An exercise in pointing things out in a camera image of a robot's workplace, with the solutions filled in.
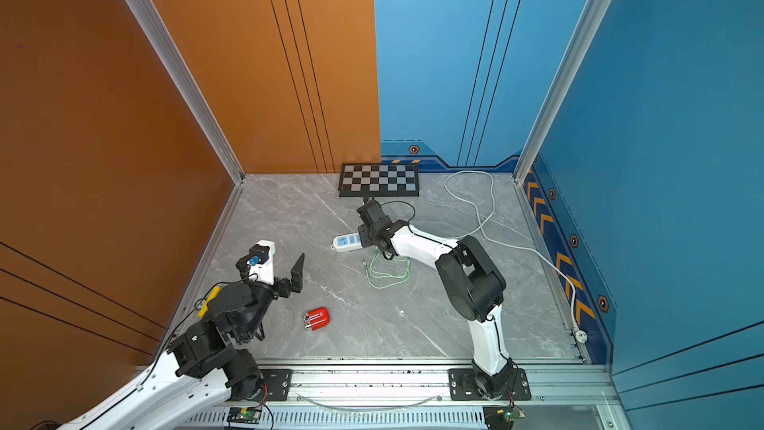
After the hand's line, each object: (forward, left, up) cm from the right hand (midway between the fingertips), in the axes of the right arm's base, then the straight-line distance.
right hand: (369, 230), depth 96 cm
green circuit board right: (-48, -36, -7) cm, 60 cm away
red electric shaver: (-27, +13, -4) cm, 31 cm away
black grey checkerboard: (+26, -2, -3) cm, 26 cm away
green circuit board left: (-49, +28, -9) cm, 57 cm away
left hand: (-18, +18, +18) cm, 31 cm away
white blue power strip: (-3, +7, -3) cm, 9 cm away
